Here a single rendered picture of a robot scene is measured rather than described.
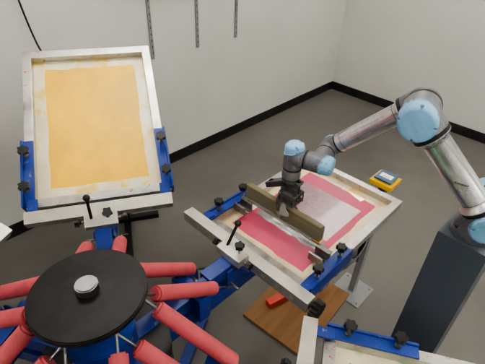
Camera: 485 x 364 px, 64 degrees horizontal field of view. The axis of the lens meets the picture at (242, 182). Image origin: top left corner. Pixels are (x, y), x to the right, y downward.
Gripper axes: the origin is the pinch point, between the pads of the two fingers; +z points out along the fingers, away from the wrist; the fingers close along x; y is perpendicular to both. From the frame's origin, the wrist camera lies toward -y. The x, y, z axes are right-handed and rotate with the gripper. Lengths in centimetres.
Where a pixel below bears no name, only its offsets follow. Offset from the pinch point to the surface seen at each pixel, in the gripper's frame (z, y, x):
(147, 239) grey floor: 108, -127, 4
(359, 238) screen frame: 10.2, 27.8, 21.1
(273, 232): 13.5, -3.2, -0.8
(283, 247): 13.6, 5.8, -4.4
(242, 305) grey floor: 109, -33, 13
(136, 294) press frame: -23, 10, -76
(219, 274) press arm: 5.4, 2.8, -39.4
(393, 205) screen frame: 10, 27, 54
